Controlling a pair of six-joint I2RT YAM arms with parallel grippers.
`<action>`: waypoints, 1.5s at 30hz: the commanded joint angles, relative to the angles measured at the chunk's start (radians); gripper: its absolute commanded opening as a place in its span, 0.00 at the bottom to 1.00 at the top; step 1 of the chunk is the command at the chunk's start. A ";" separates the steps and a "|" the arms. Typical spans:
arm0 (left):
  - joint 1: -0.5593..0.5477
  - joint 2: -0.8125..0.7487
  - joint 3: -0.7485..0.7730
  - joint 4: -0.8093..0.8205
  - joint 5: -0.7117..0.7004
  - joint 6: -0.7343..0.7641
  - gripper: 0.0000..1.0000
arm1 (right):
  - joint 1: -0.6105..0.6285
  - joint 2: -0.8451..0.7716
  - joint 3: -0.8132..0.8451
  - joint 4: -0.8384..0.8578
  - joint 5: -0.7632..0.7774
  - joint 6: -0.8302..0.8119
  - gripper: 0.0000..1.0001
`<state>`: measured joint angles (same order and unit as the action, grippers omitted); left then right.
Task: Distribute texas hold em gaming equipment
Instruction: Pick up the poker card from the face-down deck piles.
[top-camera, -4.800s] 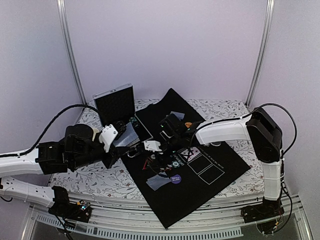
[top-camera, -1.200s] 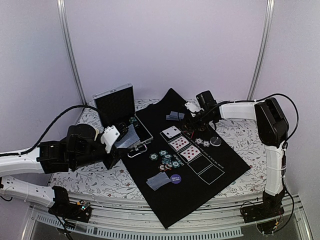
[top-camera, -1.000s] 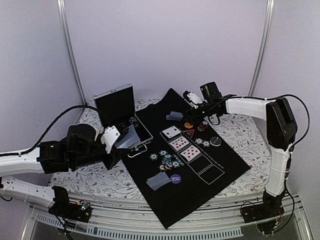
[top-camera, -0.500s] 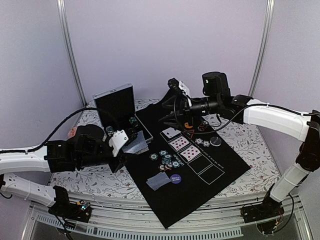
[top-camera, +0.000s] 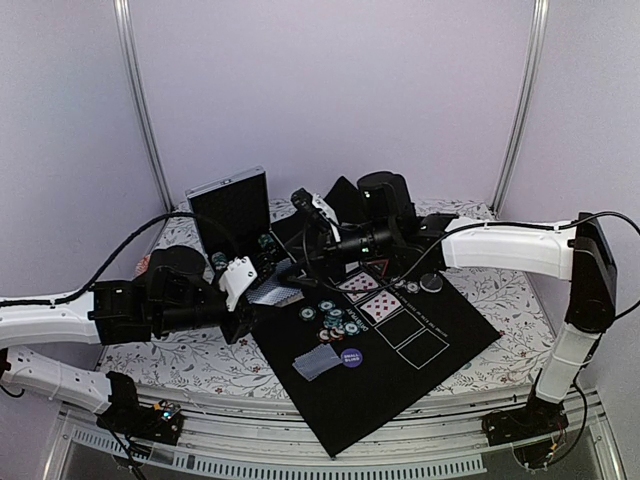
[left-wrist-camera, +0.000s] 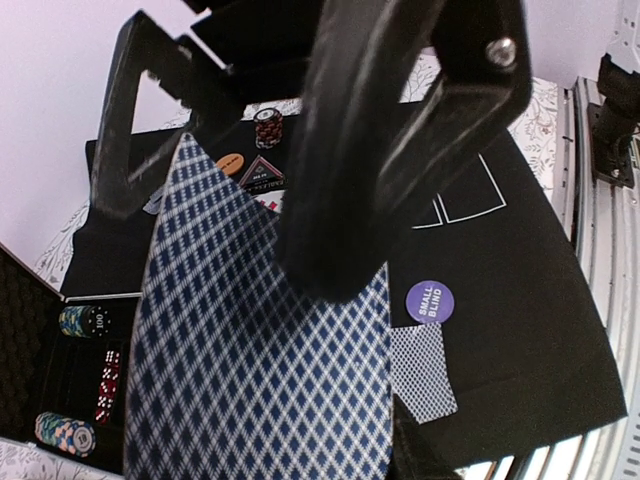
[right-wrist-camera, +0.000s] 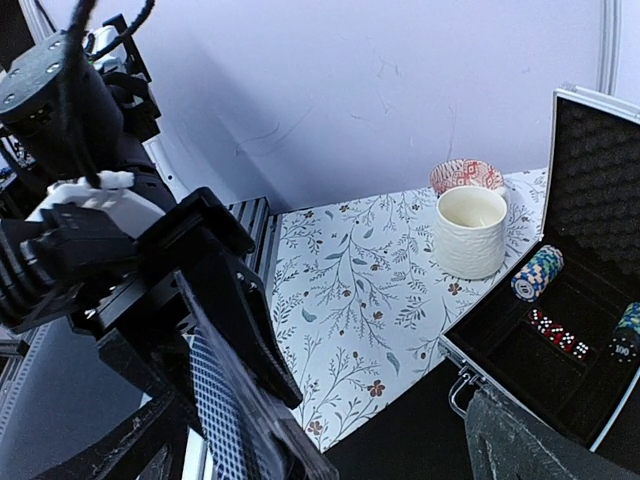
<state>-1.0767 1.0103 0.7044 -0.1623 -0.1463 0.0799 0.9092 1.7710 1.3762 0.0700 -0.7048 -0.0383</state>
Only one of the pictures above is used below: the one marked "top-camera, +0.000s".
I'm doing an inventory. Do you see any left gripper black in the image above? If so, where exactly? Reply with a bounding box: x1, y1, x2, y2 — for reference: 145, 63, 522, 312
155, 270, 281, 345

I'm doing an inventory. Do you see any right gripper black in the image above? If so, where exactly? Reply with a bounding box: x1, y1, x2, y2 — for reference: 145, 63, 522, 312
277, 219, 397, 293

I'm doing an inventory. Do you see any blue playing card deck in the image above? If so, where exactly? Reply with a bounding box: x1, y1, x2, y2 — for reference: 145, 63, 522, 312
245, 277, 301, 306

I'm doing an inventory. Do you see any green twenty chip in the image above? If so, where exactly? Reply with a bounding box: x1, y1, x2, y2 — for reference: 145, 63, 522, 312
299, 307, 316, 321

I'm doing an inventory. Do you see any green poker chip stack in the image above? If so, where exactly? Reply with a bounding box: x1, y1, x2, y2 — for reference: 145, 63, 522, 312
258, 234, 277, 254

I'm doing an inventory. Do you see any face up card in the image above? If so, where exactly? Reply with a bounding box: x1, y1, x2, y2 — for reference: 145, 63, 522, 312
360, 292, 401, 324
338, 272, 379, 303

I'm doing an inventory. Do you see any chip pile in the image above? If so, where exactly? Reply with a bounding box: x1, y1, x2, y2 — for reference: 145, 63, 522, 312
317, 300, 363, 343

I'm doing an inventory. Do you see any dealt card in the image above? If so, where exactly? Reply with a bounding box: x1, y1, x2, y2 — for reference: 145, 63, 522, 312
292, 359, 336, 381
294, 345, 341, 368

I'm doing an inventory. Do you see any purple small blind button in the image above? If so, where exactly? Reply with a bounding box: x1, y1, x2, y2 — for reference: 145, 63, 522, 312
340, 348, 364, 368

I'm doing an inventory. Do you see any black round dealer button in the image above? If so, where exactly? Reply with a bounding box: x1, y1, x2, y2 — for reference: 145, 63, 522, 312
419, 273, 443, 293

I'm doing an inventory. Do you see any black red triangle button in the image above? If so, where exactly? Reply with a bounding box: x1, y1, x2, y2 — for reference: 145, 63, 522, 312
366, 259, 389, 278

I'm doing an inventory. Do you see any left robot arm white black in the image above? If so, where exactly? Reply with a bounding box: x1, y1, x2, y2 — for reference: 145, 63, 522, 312
1, 246, 258, 434

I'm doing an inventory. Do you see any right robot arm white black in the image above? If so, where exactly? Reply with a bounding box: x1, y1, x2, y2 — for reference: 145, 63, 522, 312
279, 171, 622, 436

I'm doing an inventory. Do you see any red patterned small dish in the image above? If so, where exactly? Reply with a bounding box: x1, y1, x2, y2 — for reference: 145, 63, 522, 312
135, 255, 150, 276

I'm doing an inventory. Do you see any aluminium poker chip case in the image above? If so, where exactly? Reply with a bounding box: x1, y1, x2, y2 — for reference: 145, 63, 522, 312
185, 166, 288, 265

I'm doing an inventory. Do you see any black poker play mat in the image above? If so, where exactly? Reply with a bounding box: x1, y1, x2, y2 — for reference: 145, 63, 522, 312
239, 175, 501, 459

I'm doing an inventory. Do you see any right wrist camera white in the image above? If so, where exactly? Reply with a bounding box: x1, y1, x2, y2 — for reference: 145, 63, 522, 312
290, 188, 341, 242

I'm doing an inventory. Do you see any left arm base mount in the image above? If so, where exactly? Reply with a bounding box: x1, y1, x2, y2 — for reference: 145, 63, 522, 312
97, 372, 184, 446

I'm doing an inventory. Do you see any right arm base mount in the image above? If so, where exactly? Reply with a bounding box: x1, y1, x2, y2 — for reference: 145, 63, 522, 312
481, 394, 569, 469

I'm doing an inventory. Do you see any left aluminium frame post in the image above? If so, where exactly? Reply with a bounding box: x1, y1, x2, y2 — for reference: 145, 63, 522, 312
113, 0, 174, 212

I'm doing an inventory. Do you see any aluminium frame post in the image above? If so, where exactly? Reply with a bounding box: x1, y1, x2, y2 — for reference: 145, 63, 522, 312
113, 0, 174, 212
490, 0, 549, 217

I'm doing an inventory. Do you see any right aluminium frame post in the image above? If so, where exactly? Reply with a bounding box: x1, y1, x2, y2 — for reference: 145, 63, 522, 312
490, 0, 549, 217

